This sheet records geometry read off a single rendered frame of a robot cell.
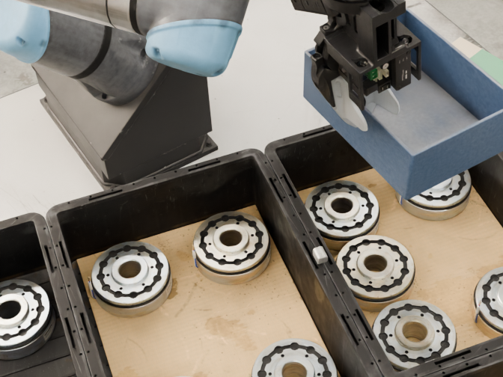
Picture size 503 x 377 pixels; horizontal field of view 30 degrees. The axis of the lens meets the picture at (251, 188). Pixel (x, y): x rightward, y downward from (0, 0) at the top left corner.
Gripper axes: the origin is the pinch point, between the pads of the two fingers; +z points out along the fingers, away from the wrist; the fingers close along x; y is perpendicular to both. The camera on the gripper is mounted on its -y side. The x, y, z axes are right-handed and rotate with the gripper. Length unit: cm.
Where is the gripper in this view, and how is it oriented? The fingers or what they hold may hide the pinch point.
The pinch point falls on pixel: (355, 111)
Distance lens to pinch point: 103.9
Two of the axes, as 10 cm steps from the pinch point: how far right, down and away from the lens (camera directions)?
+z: 1.4, 6.1, 7.8
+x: 8.6, -4.7, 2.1
